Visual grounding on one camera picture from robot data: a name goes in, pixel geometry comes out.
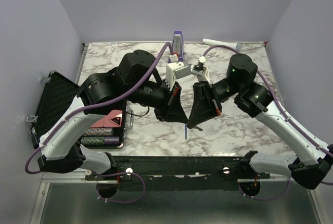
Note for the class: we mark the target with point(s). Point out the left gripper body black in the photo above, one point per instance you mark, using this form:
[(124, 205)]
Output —
[(165, 91)]

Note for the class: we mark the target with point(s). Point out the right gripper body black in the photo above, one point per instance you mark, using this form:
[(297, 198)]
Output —
[(215, 99)]

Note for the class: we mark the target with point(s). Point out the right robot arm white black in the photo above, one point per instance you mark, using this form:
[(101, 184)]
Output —
[(312, 159)]

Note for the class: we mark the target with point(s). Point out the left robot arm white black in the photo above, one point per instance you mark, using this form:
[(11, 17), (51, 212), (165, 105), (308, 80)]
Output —
[(135, 79)]

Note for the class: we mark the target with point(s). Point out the white microphone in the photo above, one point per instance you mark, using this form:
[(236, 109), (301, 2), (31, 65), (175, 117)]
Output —
[(211, 42)]

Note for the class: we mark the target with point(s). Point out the purple metronome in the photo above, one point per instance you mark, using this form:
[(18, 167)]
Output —
[(178, 45)]

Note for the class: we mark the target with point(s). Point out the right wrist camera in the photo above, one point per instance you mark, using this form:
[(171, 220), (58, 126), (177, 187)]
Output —
[(200, 70)]

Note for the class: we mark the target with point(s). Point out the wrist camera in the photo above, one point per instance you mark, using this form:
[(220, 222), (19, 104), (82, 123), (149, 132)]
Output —
[(200, 70), (175, 70)]

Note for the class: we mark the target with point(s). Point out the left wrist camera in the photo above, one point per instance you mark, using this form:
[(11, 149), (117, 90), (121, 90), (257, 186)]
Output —
[(175, 70)]

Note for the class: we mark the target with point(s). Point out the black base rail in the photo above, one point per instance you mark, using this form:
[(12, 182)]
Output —
[(179, 173)]

